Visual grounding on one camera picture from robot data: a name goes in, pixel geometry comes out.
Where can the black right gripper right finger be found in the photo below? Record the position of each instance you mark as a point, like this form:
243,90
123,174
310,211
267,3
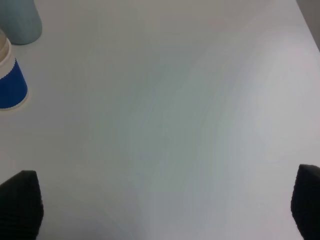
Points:
305,201

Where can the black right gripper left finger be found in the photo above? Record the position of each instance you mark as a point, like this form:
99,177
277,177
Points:
21,207

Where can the blue sleeved paper cup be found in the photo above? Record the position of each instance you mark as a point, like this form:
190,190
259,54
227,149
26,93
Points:
13,87

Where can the teal plastic cup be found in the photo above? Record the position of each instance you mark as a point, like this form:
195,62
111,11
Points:
20,21

